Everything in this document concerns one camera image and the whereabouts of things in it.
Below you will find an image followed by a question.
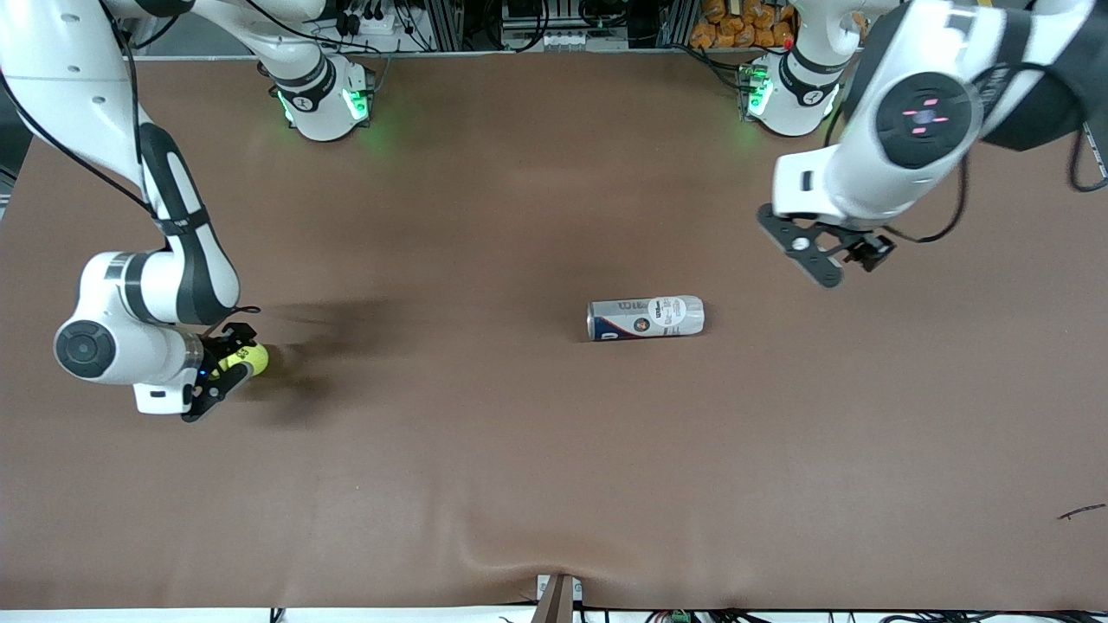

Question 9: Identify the yellow tennis ball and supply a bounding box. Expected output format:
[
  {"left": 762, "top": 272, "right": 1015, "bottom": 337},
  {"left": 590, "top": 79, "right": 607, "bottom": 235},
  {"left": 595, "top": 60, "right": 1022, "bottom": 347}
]
[{"left": 216, "top": 343, "right": 270, "bottom": 378}]

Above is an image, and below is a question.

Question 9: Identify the silver tennis ball can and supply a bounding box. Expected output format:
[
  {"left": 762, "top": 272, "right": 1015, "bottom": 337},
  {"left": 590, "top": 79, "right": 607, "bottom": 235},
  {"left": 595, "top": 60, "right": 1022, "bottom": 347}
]
[{"left": 586, "top": 295, "right": 706, "bottom": 344}]

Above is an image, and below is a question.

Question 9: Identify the orange bags pile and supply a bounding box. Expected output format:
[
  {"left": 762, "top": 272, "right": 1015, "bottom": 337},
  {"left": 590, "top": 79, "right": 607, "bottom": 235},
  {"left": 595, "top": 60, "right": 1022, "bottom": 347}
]
[{"left": 690, "top": 0, "right": 797, "bottom": 50}]

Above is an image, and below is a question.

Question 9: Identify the brown table mat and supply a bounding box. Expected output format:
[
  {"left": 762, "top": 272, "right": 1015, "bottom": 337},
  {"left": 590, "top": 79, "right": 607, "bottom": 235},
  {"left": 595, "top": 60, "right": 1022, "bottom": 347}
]
[{"left": 0, "top": 48, "right": 1108, "bottom": 611}]

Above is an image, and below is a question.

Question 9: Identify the white power strip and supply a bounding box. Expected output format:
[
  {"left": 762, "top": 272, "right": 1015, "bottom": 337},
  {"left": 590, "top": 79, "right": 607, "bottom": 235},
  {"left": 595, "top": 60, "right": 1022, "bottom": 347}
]
[{"left": 333, "top": 9, "right": 408, "bottom": 37}]

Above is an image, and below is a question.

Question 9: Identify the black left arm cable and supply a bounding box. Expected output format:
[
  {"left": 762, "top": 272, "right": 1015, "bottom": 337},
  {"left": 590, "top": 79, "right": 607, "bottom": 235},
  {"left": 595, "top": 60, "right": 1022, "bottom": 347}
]
[{"left": 881, "top": 130, "right": 1108, "bottom": 247}]

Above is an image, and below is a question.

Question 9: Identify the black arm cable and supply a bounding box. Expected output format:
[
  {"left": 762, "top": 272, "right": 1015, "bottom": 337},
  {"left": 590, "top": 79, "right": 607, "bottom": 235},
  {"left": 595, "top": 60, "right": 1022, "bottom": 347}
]
[
  {"left": 0, "top": 0, "right": 261, "bottom": 317},
  {"left": 881, "top": 130, "right": 1108, "bottom": 247}
]

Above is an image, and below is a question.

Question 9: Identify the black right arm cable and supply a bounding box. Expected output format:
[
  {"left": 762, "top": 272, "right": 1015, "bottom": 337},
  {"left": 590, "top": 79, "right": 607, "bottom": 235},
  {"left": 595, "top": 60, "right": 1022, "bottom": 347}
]
[{"left": 0, "top": 0, "right": 261, "bottom": 317}]

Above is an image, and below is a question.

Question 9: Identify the aluminium frame profile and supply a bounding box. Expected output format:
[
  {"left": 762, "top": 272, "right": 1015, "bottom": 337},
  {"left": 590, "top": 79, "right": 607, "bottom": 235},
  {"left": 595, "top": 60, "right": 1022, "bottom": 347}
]
[
  {"left": 433, "top": 0, "right": 465, "bottom": 51},
  {"left": 660, "top": 0, "right": 693, "bottom": 47}
]

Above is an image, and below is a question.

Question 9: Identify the metal table clamp bracket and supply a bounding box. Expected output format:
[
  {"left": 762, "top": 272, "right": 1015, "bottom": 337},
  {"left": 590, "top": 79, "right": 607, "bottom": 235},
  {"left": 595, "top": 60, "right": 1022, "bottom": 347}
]
[{"left": 532, "top": 573, "right": 585, "bottom": 623}]

